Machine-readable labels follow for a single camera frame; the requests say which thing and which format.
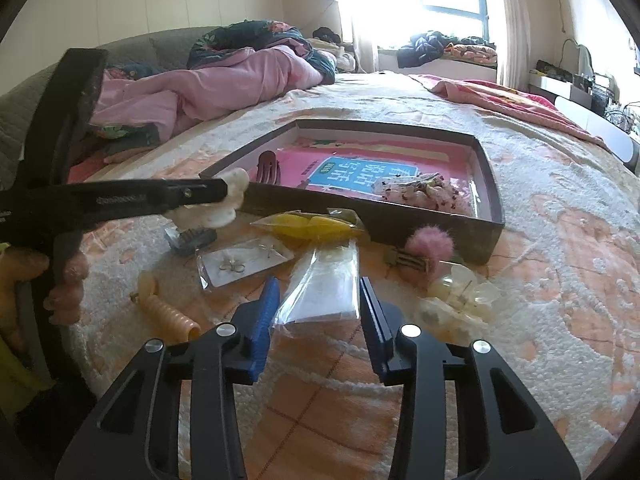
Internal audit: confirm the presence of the long clear plastic bag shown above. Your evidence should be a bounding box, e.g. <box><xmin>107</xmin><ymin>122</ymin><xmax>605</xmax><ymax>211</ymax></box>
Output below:
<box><xmin>273</xmin><ymin>240</ymin><xmax>359</xmax><ymax>330</ymax></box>

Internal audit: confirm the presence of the clear bag of pearl clips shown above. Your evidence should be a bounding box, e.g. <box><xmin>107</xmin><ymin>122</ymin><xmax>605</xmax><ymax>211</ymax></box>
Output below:
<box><xmin>412</xmin><ymin>262</ymin><xmax>503</xmax><ymax>346</ymax></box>

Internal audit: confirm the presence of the earrings card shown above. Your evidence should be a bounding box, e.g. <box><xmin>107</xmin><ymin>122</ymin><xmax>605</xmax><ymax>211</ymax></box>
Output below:
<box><xmin>195</xmin><ymin>235</ymin><xmax>295</xmax><ymax>292</ymax></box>

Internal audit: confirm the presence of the pink pom-pom hair clip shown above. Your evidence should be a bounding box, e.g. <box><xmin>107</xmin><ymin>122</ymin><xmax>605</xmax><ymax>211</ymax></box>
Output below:
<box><xmin>383</xmin><ymin>226</ymin><xmax>454</xmax><ymax>275</ymax></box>

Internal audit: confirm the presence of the small dark comb clip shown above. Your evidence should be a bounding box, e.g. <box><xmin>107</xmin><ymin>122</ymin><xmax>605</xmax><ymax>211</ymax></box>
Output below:
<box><xmin>164</xmin><ymin>226</ymin><xmax>217</xmax><ymax>257</ymax></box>

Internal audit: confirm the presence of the yellow item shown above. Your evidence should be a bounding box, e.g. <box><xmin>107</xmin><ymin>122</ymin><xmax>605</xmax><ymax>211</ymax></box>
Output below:
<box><xmin>252</xmin><ymin>208</ymin><xmax>368</xmax><ymax>244</ymax></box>

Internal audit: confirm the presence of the white hair claw clip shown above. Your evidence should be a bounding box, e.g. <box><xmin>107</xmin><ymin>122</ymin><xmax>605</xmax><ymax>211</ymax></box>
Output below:
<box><xmin>164</xmin><ymin>168</ymin><xmax>250</xmax><ymax>231</ymax></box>

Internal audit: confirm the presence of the person's left hand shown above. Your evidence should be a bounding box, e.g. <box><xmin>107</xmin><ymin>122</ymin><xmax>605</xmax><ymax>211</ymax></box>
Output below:
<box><xmin>1</xmin><ymin>246</ymin><xmax>89</xmax><ymax>353</ymax></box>

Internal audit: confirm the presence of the pink quilt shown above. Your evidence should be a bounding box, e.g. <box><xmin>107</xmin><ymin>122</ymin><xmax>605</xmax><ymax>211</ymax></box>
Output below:
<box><xmin>90</xmin><ymin>46</ymin><xmax>323</xmax><ymax>145</ymax></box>

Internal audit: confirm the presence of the dark shallow box with pink base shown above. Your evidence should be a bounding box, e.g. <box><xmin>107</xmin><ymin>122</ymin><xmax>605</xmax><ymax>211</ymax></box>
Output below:
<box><xmin>200</xmin><ymin>119</ymin><xmax>506</xmax><ymax>264</ymax></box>

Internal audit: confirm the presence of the dark red hair claw clip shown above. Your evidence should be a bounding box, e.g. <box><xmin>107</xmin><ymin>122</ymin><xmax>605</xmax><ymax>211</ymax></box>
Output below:
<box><xmin>255</xmin><ymin>151</ymin><xmax>281</xmax><ymax>185</ymax></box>

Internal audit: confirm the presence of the dark floral blanket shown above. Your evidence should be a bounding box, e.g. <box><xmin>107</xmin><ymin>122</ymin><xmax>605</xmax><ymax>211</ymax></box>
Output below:
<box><xmin>186</xmin><ymin>20</ymin><xmax>337</xmax><ymax>84</ymax></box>

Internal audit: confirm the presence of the red pink blanket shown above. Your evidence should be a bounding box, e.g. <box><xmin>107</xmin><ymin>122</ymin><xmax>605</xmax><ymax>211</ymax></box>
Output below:
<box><xmin>411</xmin><ymin>75</ymin><xmax>608</xmax><ymax>150</ymax></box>

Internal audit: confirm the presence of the clothes pile on window sill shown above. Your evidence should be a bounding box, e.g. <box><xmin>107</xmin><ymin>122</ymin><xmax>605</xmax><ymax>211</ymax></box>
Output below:
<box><xmin>396</xmin><ymin>30</ymin><xmax>498</xmax><ymax>68</ymax></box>

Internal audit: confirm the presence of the white curtain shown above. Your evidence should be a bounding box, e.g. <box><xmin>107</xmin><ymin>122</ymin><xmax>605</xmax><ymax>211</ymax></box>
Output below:
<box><xmin>498</xmin><ymin>0</ymin><xmax>530</xmax><ymax>90</ymax></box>

